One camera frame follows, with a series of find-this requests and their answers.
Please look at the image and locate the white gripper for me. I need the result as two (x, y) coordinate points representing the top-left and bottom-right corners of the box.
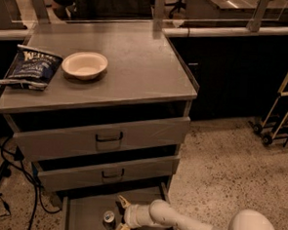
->
(115, 195), (151, 230)

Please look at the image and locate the redbull can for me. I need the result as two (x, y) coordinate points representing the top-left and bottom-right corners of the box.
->
(103, 211), (116, 230)

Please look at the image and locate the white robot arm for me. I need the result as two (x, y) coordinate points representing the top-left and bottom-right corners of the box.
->
(115, 196), (275, 230)

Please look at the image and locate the bottom grey drawer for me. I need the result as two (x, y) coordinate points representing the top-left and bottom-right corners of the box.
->
(61, 179), (168, 230)

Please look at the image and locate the grey drawer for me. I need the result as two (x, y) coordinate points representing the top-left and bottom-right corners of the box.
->
(14, 116), (190, 162)
(61, 179), (168, 230)
(37, 155), (180, 192)

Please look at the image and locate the middle grey drawer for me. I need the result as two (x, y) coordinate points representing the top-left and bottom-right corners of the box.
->
(37, 155), (180, 192)

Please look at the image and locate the grey drawer cabinet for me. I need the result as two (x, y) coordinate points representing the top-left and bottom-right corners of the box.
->
(0, 13), (204, 230)

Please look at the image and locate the top grey drawer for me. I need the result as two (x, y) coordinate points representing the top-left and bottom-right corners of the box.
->
(14, 116), (190, 162)

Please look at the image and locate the blue kettle chips bag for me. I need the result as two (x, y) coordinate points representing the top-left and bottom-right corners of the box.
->
(0, 45), (63, 91)

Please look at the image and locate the clear acrylic barrier panel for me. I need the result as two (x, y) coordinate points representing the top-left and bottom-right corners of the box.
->
(0, 0), (288, 32)

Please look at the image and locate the white railing bar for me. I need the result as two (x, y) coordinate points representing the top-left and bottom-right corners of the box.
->
(0, 24), (288, 41)

